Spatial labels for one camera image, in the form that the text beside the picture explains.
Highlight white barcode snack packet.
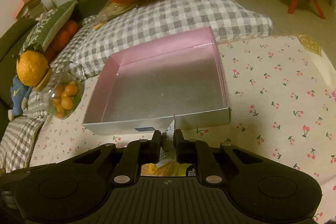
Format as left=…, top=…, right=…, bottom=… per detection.
left=156, top=119, right=175, bottom=168

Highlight pink silver cardboard box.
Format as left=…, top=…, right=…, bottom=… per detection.
left=83, top=27, right=231, bottom=135

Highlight glass jar with oranges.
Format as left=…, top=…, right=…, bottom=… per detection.
left=33, top=68, right=84, bottom=119

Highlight cherry print tablecloth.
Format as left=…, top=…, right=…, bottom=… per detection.
left=29, top=35, right=336, bottom=222

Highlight grey checkered quilt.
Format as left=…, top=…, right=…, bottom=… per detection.
left=0, top=0, right=273, bottom=175

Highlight blue plush doll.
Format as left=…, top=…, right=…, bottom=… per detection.
left=8, top=76, right=33, bottom=121

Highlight small red plush cushion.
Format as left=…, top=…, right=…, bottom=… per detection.
left=44, top=20, right=79, bottom=63

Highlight large orange fruit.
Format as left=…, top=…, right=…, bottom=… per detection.
left=16, top=51, right=49, bottom=87

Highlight crinkled plastic wrappers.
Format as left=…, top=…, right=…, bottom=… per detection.
left=92, top=1, right=138, bottom=31

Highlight green snowflake pillow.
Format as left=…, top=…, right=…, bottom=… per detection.
left=19, top=0, right=77, bottom=55

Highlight dark green sofa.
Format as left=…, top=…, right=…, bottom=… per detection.
left=1, top=0, right=108, bottom=135

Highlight stack of books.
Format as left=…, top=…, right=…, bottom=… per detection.
left=13, top=0, right=47, bottom=19

